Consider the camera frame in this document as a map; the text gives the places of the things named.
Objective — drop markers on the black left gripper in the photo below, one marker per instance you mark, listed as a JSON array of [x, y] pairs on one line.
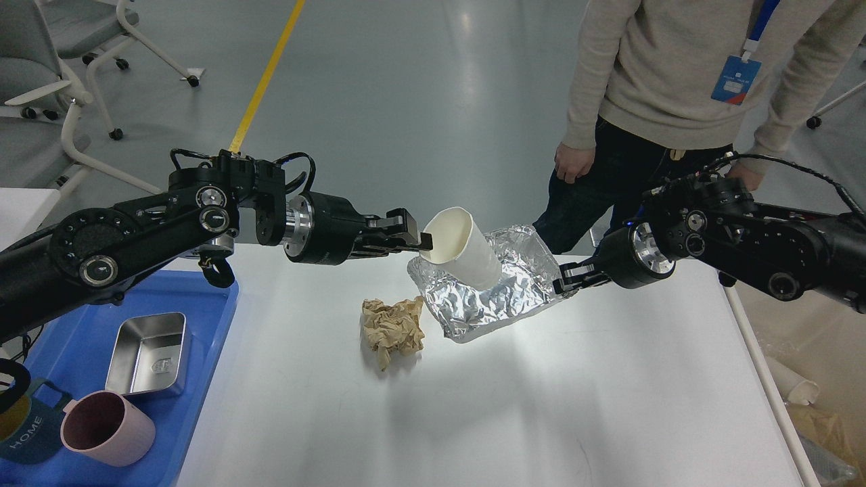
[[327, 230]]

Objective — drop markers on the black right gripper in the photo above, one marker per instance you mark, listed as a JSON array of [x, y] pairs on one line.
[[629, 257]]

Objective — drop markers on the aluminium foil tray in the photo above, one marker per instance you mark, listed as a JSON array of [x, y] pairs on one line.
[[524, 289]]

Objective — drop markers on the white paper cup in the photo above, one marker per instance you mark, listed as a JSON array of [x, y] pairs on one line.
[[460, 249]]

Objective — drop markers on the metal rectangular tin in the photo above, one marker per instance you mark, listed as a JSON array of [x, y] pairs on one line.
[[150, 356]]

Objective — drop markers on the pink plastic mug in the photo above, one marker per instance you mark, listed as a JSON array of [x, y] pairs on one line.
[[108, 428]]

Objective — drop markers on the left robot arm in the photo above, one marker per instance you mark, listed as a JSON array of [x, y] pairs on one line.
[[97, 254]]

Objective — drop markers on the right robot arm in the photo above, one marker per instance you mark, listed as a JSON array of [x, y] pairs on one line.
[[782, 252]]

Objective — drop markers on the person in beige sweater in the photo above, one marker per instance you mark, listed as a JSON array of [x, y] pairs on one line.
[[661, 88]]

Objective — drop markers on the paper cup in bin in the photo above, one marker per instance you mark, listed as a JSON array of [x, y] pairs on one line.
[[793, 387]]

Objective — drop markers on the beige plastic bin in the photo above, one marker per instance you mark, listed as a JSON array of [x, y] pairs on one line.
[[817, 338]]

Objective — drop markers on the blue plastic tray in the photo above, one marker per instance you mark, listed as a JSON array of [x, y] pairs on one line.
[[74, 352]]

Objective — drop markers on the grey office chair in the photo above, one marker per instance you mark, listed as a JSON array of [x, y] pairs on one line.
[[37, 154], [79, 28]]

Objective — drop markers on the white side table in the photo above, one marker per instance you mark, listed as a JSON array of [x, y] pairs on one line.
[[23, 210]]

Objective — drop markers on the dark blue HOME mug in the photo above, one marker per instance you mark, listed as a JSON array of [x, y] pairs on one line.
[[31, 429]]

